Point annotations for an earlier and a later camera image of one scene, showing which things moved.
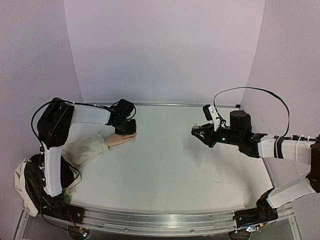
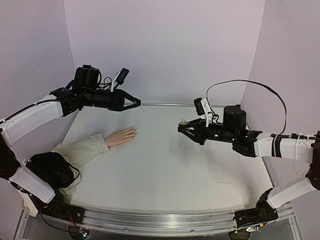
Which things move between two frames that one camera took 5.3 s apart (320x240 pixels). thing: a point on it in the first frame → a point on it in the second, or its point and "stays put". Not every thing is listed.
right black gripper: (209, 135) → (201, 131)
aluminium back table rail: (161, 104) stays put
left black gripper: (133, 129) → (118, 101)
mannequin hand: (114, 139) stays put
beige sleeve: (77, 154) stays put
